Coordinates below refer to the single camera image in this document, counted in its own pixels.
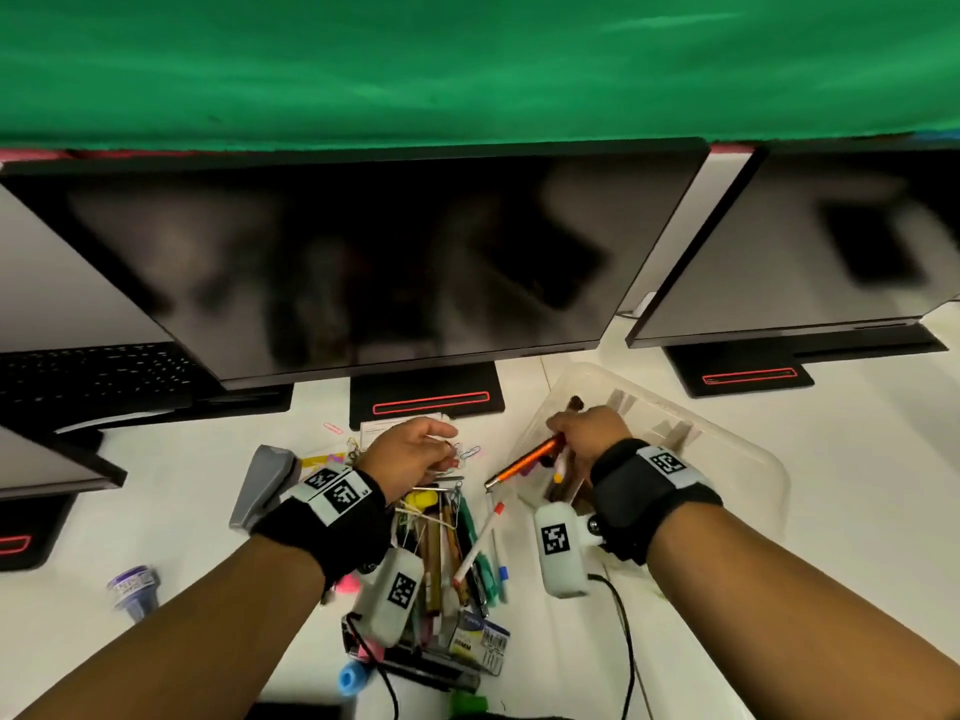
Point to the person's left hand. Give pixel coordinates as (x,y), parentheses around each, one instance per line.
(397,453)

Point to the person's right hand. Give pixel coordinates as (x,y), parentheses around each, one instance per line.
(596,434)

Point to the person's left thumb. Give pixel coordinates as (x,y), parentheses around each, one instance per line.
(441,466)

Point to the person's right fingers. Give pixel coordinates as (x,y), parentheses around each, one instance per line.
(561,425)

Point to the orange pen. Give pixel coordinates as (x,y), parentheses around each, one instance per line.
(525,462)

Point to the person's right forearm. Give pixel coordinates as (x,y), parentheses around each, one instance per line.
(795,614)

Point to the person's left forearm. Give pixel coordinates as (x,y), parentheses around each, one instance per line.
(202,637)

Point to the silver paper clip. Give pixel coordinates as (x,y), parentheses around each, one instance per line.
(469,452)

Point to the black monitor stand red line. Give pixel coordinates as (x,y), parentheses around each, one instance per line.
(427,389)
(30,528)
(750,367)

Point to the white marker with red cap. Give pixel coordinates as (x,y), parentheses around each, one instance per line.
(480,539)

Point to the pile of pens and stationery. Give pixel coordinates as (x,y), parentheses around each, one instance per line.
(442,562)

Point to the yellow sticky notes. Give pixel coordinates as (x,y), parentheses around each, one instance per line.
(322,461)

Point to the clear plastic bin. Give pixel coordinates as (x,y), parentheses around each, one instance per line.
(720,472)

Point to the small staples box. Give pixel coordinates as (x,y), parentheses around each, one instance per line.
(480,641)

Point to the grey stapler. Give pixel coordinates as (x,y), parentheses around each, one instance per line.
(259,487)

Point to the large black monitor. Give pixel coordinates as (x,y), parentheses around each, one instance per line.
(390,262)

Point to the blue cap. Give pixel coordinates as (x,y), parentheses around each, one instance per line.
(352,679)

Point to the green marker cap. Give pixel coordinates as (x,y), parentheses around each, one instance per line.
(469,704)

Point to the purple glue bottle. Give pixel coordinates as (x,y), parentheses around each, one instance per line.
(135,592)

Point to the black keyboard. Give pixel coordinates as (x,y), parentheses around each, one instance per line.
(97,378)

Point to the green cloth backdrop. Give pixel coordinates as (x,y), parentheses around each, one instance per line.
(465,67)

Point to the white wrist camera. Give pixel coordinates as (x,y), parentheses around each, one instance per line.
(390,596)
(562,551)

